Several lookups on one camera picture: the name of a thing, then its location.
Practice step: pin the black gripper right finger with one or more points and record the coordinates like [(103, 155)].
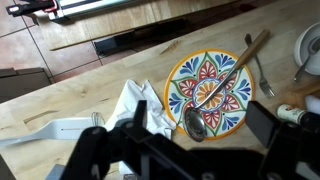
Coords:
[(262, 124)]

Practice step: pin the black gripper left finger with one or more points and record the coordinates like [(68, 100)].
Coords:
[(140, 115)]

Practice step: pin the wooden stepped counter rack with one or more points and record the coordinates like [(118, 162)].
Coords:
[(300, 94)]

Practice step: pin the crumpled white paper towel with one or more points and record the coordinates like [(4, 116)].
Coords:
[(133, 100)]

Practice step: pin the small white labelled bottle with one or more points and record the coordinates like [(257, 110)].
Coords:
[(290, 113)]

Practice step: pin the metal fork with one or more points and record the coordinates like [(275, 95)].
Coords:
[(263, 81)]

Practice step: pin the tall silver shaker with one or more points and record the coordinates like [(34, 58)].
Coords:
[(313, 104)]

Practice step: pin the colourful floral patterned plate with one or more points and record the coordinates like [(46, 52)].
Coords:
[(209, 95)]

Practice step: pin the metal spoon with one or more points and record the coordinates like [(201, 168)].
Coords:
[(305, 65)]

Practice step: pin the white ceramic bowl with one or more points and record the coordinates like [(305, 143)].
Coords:
[(308, 56)]

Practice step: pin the wooden robot platform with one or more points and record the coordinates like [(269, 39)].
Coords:
[(133, 20)]

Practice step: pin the aluminium base frame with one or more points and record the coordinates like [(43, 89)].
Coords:
[(86, 6)]

